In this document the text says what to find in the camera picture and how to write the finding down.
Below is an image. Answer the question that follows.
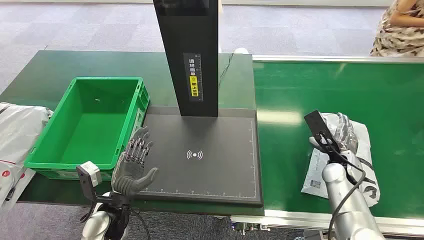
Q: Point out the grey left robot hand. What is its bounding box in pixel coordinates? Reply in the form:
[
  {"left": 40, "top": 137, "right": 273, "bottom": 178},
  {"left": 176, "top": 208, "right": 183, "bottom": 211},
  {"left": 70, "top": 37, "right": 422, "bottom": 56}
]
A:
[{"left": 111, "top": 126, "right": 160, "bottom": 200}]

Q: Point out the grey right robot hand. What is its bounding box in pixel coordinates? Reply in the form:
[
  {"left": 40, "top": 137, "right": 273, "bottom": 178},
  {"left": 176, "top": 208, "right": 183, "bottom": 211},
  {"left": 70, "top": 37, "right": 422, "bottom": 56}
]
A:
[{"left": 309, "top": 112, "right": 364, "bottom": 174}]

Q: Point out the grey poly mailer package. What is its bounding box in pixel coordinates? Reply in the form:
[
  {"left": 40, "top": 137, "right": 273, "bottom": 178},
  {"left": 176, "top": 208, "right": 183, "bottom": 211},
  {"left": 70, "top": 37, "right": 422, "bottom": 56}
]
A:
[{"left": 300, "top": 112, "right": 381, "bottom": 208}]

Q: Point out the green plastic basket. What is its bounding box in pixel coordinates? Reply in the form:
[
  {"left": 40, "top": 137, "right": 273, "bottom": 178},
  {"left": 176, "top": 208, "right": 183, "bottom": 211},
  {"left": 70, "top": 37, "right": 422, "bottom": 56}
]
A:
[{"left": 23, "top": 76, "right": 151, "bottom": 182}]

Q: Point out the black weighing platform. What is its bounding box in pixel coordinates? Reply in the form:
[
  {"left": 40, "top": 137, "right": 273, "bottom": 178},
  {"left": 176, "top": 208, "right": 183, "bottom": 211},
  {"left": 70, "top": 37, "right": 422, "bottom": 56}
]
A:
[{"left": 132, "top": 105, "right": 264, "bottom": 208}]

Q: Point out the green conveyor belt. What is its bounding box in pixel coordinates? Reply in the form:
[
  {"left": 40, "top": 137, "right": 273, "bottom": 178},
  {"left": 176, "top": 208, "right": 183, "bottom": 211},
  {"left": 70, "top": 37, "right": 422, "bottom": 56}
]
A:
[{"left": 230, "top": 54, "right": 424, "bottom": 238}]

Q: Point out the person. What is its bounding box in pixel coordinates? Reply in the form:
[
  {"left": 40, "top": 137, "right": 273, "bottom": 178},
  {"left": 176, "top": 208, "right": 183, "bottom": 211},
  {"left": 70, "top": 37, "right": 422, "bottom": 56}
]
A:
[{"left": 369, "top": 0, "right": 424, "bottom": 58}]

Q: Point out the black yellow instruction sticker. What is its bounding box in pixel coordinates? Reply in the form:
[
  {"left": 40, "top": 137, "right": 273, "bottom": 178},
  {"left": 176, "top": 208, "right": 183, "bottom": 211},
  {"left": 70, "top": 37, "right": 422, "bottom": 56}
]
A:
[{"left": 182, "top": 52, "right": 204, "bottom": 103}]

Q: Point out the grey plastic bag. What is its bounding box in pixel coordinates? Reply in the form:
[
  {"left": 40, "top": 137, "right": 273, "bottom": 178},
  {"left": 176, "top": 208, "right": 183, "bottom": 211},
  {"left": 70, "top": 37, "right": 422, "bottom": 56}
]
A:
[{"left": 0, "top": 101, "right": 54, "bottom": 167}]

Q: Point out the white bag with red logo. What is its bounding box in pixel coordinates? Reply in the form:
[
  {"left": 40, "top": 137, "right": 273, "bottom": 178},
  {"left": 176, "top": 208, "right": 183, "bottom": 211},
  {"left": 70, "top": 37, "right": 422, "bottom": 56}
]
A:
[{"left": 0, "top": 158, "right": 37, "bottom": 213}]

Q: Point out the black scanner column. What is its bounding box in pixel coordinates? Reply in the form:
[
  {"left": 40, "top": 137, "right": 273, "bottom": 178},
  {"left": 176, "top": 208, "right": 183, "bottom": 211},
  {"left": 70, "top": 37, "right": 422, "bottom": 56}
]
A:
[{"left": 152, "top": 0, "right": 220, "bottom": 118}]

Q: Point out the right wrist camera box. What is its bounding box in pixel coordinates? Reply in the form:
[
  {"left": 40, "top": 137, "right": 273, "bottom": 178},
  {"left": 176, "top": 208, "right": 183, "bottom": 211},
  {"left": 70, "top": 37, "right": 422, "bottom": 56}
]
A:
[{"left": 303, "top": 109, "right": 343, "bottom": 164}]

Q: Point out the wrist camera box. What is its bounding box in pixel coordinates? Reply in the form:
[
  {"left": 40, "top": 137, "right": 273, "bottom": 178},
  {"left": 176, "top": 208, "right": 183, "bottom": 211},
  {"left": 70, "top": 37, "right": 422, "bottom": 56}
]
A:
[
  {"left": 303, "top": 109, "right": 343, "bottom": 164},
  {"left": 75, "top": 160, "right": 103, "bottom": 204}
]

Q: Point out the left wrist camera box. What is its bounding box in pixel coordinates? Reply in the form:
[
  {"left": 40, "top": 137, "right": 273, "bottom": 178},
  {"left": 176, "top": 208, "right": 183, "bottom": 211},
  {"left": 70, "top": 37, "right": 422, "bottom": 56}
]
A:
[{"left": 75, "top": 160, "right": 103, "bottom": 204}]

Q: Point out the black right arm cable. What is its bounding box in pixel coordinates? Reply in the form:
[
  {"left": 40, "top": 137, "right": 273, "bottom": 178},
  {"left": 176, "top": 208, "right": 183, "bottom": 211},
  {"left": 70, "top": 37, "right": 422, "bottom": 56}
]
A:
[{"left": 317, "top": 132, "right": 367, "bottom": 240}]

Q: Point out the thin black power cable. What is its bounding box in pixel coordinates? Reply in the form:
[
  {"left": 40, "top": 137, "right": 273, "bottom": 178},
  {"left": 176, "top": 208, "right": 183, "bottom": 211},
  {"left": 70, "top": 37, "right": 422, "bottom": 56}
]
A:
[{"left": 217, "top": 52, "right": 235, "bottom": 89}]

